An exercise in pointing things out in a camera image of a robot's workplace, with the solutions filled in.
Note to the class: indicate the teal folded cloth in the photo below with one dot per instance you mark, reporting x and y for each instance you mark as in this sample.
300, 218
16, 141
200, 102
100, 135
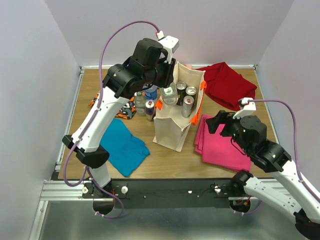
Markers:
126, 152

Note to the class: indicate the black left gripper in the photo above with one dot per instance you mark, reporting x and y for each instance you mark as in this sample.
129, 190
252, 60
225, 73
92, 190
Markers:
168, 76

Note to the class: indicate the beige canvas tote bag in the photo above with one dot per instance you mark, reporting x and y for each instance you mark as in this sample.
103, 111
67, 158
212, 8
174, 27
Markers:
171, 128

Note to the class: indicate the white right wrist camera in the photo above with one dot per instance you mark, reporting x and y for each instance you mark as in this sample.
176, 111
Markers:
247, 107

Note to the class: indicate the dark red cloth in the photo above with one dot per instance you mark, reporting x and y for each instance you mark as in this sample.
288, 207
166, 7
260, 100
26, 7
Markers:
225, 86

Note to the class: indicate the light pink printed cloth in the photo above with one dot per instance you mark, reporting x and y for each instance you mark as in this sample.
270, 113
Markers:
189, 66

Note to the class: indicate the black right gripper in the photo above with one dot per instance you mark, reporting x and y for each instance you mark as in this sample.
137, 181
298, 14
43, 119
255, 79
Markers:
222, 117

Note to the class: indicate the green glass bottle front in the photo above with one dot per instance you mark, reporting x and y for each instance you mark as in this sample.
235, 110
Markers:
139, 102

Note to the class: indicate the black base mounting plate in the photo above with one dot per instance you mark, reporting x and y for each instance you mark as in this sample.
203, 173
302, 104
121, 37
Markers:
170, 193

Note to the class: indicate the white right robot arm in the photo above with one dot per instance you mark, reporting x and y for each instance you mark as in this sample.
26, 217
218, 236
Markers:
300, 206

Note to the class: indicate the orange camouflage cloth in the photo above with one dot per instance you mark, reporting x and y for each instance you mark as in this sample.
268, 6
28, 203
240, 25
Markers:
128, 110

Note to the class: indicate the dark can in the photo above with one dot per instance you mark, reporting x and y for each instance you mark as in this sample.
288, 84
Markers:
181, 92

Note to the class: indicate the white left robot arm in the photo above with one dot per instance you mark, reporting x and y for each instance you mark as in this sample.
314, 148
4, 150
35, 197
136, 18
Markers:
117, 88

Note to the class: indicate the magenta folded cloth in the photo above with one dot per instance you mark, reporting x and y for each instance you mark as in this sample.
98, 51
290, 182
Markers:
218, 150

